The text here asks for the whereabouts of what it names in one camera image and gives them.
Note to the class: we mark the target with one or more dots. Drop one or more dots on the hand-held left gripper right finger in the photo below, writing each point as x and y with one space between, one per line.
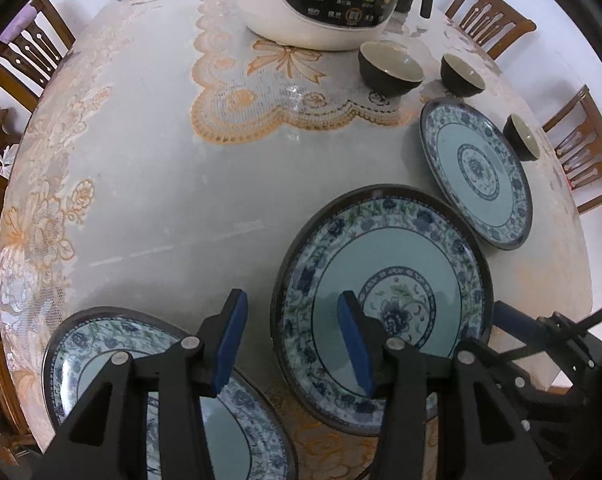
357 345

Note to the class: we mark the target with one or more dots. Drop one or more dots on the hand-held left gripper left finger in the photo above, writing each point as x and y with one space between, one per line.
231 340

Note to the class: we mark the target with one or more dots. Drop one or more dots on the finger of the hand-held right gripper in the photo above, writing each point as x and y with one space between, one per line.
513 319

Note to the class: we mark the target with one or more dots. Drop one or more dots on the blue floral ceramic plate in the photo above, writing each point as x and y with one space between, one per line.
461 180
341 255
96 350

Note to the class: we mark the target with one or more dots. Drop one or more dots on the dark bowl with cream inside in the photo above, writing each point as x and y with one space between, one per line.
522 135
461 72
388 62

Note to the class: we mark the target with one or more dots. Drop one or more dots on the peach floral lace tablecloth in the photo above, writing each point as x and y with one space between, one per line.
146 175

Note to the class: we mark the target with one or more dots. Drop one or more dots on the orange edged lace doily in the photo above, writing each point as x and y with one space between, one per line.
261 95

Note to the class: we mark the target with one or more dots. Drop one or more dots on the white plastic bag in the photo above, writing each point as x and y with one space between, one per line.
7 157

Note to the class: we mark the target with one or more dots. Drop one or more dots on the white kitchen appliance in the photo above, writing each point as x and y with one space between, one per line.
291 5

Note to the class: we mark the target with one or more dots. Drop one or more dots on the wooden chair with purple cloth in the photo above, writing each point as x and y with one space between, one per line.
28 60

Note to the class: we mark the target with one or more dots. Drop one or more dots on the purple cloth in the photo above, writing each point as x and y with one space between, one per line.
18 25

